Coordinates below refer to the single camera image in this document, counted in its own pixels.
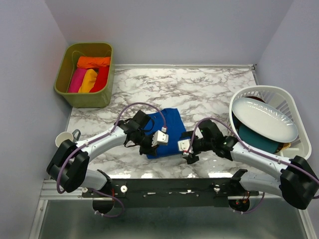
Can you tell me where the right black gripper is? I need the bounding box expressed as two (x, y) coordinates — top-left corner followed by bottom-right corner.
(180, 130), (214, 164)

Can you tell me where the blue printed t shirt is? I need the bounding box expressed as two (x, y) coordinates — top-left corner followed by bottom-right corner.
(144, 108), (186, 159)

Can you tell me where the olive green plastic bin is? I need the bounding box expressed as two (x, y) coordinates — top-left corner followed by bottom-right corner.
(54, 42), (115, 108)

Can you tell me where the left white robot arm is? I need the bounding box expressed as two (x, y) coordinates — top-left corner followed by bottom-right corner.
(46, 110), (160, 197)

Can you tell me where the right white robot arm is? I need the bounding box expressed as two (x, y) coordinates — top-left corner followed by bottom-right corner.
(177, 118), (319, 210)

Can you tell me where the white round plate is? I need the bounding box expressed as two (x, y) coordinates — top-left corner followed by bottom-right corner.
(231, 98), (299, 143)

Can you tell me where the grey mug behind cup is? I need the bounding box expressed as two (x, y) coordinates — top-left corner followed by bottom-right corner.
(71, 129), (81, 142)

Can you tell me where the dark brown bowl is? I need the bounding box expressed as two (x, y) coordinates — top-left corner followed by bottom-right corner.
(246, 96), (265, 103)

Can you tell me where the teal round plate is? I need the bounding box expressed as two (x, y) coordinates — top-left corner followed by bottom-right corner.
(238, 124), (280, 153)

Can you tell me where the red rolled t shirt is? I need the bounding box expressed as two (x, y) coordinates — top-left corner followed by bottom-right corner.
(90, 66), (110, 93)

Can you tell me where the yellow rolled t shirt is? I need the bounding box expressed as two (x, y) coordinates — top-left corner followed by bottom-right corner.
(78, 69), (98, 93)

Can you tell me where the pink rolled t shirt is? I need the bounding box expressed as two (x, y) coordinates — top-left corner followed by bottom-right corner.
(68, 68), (87, 93)

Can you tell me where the white plastic laundry basket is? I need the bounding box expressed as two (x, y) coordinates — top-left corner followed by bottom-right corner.
(228, 85), (312, 159)

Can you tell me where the orange rolled t shirt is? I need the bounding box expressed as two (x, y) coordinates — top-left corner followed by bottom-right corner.
(77, 56), (111, 69)

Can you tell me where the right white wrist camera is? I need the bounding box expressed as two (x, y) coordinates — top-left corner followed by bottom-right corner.
(177, 139), (193, 155)

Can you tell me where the aluminium frame rail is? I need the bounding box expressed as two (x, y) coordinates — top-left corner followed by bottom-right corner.
(39, 177), (305, 200)

